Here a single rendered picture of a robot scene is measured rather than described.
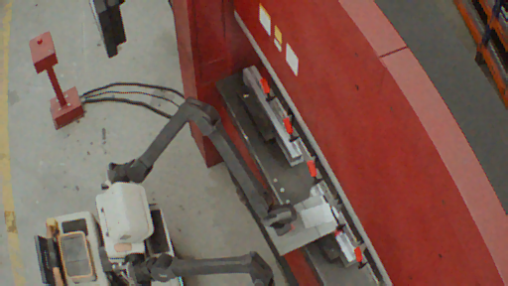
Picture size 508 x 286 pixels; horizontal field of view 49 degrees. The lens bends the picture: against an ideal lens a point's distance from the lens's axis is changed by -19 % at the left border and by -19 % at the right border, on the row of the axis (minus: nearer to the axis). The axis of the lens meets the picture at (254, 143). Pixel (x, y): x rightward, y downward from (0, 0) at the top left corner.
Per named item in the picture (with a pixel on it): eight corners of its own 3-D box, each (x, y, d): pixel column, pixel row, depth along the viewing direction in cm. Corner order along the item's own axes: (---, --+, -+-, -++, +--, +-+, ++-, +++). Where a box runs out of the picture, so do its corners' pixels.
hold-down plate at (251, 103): (236, 92, 320) (236, 88, 318) (247, 87, 322) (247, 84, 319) (265, 144, 308) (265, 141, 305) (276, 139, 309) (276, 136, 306)
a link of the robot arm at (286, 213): (259, 194, 257) (253, 205, 250) (288, 187, 253) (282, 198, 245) (272, 219, 261) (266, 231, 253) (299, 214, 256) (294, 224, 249)
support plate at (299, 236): (261, 220, 279) (261, 219, 278) (317, 195, 284) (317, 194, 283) (280, 256, 272) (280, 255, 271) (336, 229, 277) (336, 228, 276)
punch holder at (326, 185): (315, 177, 268) (317, 159, 253) (332, 168, 269) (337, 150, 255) (331, 209, 262) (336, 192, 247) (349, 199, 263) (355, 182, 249)
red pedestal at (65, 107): (49, 107, 420) (21, 41, 346) (77, 92, 425) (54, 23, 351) (56, 130, 411) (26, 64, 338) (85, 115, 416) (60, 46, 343)
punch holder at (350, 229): (336, 218, 259) (342, 203, 245) (355, 210, 261) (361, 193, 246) (353, 248, 253) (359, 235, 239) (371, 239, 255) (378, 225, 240)
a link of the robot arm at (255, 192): (201, 109, 250) (191, 121, 240) (214, 102, 247) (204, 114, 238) (264, 205, 259) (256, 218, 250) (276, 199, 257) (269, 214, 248)
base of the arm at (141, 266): (128, 258, 248) (135, 285, 242) (140, 252, 244) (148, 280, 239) (142, 261, 254) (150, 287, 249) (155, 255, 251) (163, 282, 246)
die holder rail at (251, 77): (242, 79, 324) (242, 69, 315) (254, 75, 325) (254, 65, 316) (291, 167, 303) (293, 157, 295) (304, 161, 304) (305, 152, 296)
